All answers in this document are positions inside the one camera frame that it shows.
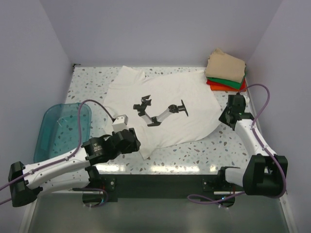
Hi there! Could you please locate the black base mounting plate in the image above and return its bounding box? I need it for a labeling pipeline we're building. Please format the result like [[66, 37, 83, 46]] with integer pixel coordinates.
[[74, 174, 241, 205]]

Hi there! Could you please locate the white printed t shirt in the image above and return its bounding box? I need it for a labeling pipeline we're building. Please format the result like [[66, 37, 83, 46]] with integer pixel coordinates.
[[104, 66, 222, 159]]

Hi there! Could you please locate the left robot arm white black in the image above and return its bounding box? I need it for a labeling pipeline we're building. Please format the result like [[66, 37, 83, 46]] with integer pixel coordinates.
[[8, 128, 140, 207]]

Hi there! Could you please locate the green folded t shirt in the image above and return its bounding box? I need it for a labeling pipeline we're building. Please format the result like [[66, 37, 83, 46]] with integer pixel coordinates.
[[204, 70, 246, 89]]

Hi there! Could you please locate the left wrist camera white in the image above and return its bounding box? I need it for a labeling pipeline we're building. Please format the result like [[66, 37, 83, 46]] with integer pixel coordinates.
[[112, 115, 128, 133]]

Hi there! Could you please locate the beige folded t shirt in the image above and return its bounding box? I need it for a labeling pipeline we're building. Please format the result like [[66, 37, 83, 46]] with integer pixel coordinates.
[[205, 48, 246, 83]]

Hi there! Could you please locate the teal transparent plastic bin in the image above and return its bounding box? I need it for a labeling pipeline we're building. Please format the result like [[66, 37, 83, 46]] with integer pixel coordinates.
[[34, 103, 80, 163]]

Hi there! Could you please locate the orange folded t shirt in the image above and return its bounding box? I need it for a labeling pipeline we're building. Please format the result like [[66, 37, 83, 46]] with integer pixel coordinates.
[[207, 80, 246, 92]]

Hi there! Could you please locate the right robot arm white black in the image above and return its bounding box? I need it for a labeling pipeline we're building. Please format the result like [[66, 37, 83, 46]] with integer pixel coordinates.
[[216, 94, 288, 198]]

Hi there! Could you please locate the aluminium rail frame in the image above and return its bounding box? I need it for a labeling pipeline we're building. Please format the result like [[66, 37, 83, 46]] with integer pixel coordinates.
[[19, 191, 297, 233]]

